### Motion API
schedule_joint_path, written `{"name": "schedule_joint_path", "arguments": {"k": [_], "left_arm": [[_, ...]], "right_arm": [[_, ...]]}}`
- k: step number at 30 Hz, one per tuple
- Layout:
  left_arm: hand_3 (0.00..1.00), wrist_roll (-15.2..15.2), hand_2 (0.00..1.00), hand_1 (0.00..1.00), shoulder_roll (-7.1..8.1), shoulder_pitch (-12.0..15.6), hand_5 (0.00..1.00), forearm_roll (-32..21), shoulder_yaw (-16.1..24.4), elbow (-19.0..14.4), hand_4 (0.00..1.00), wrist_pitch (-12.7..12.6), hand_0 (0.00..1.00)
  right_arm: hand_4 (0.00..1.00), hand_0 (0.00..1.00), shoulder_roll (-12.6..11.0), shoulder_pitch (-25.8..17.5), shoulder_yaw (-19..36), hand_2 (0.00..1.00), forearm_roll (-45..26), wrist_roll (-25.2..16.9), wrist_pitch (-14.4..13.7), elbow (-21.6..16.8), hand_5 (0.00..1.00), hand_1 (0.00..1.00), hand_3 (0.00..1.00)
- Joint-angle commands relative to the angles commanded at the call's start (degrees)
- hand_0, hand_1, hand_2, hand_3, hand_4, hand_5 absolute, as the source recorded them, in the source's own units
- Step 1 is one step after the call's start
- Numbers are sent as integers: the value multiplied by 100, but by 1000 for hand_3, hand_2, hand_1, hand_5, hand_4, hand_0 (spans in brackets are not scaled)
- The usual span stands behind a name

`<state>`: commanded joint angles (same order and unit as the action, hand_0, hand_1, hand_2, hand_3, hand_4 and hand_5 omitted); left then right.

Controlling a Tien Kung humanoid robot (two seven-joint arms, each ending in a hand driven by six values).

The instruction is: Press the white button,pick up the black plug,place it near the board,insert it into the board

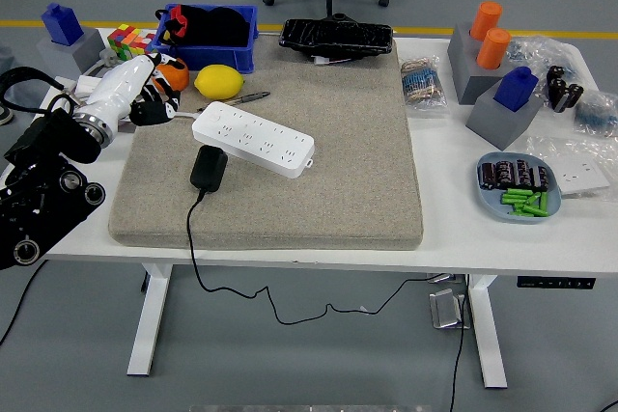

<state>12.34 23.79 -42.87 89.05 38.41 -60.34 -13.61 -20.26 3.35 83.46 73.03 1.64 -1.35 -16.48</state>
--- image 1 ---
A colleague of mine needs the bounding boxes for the silver metal bracket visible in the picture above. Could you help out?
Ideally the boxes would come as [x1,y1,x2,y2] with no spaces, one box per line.
[428,288,472,331]

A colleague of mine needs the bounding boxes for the white box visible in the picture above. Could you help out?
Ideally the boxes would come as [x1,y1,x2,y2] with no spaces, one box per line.
[75,74,105,95]

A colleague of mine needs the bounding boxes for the white power strip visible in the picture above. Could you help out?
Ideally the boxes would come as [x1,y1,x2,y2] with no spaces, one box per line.
[191,100,316,179]

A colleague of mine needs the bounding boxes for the bag of striped resistors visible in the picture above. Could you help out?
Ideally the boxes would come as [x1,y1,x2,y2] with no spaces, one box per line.
[399,54,453,112]

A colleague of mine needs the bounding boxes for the orange cylinder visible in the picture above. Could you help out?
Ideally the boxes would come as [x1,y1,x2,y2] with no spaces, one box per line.
[469,0,504,42]
[476,27,513,70]

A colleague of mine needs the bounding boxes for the blue bottle-shaped block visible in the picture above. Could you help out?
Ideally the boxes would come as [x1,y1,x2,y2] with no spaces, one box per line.
[492,66,540,114]
[41,2,86,46]

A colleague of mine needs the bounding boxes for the bag of black capacitors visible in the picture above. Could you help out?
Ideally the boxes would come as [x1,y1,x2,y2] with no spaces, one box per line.
[545,65,585,114]

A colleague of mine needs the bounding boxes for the yellow lemon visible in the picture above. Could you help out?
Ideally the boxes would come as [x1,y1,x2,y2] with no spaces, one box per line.
[194,64,246,99]

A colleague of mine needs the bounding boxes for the blue plastic bin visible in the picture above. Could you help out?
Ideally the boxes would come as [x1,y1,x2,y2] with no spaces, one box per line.
[147,3,260,74]

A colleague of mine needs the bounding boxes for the small bag blue resistors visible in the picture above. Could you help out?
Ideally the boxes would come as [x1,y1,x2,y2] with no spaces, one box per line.
[572,91,618,138]

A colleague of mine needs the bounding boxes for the grey-brown mat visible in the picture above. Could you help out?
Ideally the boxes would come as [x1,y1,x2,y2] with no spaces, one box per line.
[107,38,425,252]

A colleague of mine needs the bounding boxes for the blue-grey plate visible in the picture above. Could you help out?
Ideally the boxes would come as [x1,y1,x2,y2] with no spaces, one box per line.
[476,151,564,226]

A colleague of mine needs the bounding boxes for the white table leg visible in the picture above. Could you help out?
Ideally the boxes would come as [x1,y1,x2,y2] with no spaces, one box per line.
[126,261,174,378]
[466,274,509,390]

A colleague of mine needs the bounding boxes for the dark ballpoint pen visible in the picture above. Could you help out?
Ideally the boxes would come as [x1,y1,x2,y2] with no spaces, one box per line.
[195,90,271,112]

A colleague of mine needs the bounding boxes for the colourful puzzle cube block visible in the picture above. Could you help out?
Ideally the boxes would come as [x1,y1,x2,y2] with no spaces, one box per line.
[106,23,158,61]

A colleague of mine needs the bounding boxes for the black cloth pouch red trim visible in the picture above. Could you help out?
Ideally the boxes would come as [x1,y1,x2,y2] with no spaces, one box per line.
[154,4,252,49]

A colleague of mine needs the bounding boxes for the grey block with two holes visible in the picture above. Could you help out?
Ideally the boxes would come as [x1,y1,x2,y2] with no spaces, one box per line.
[446,21,520,105]

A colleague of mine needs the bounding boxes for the black table control panel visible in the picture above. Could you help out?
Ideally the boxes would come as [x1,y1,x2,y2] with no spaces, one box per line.
[516,276,598,290]

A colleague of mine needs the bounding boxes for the clear plastic wrapper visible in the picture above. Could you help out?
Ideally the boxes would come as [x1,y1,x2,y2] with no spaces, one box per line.
[523,134,618,204]

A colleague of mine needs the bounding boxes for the large clear bag blue parts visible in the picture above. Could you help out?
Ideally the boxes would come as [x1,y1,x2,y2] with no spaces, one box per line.
[504,35,588,90]

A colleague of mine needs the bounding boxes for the grey block holder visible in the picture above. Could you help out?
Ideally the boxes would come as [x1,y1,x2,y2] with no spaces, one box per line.
[465,79,546,151]
[36,25,107,80]

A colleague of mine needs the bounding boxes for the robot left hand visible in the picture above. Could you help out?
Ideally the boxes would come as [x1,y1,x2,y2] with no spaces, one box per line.
[76,51,183,127]

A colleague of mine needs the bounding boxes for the white connector with wires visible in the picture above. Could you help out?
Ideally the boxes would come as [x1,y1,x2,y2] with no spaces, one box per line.
[311,54,356,66]

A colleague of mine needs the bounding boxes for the black plug with cord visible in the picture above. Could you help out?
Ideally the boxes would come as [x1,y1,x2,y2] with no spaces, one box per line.
[185,144,443,326]

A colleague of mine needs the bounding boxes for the black keyboard in plastic wrap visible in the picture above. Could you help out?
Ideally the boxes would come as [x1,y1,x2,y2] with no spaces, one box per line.
[278,13,393,62]

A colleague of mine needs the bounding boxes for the white wall socket plate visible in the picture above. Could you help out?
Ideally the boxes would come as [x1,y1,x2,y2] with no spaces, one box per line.
[554,155,612,194]

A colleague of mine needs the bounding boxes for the black cylindrical capacitor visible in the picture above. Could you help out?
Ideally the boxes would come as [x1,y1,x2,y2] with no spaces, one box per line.
[529,164,550,191]
[480,160,498,190]
[512,158,532,187]
[495,159,516,189]

